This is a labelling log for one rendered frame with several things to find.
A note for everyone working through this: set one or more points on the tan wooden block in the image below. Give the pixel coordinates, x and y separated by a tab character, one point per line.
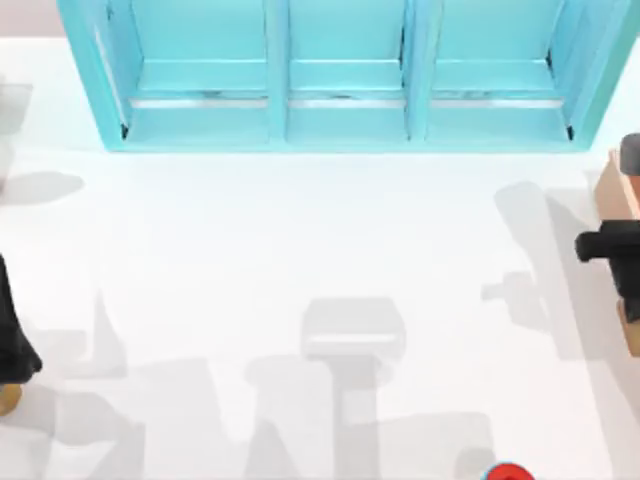
8	398

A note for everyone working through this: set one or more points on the light blue rack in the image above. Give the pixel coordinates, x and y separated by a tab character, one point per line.
345	75

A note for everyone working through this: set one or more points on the dark grey cylinder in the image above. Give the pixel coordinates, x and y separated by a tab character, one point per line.
631	155

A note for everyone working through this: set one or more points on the red and blue round object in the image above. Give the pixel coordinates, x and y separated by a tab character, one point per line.
509	472

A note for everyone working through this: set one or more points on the shallow salmon-coloured box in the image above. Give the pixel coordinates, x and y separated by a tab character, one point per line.
614	190

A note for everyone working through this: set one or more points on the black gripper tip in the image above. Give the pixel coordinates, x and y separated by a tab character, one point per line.
14	340

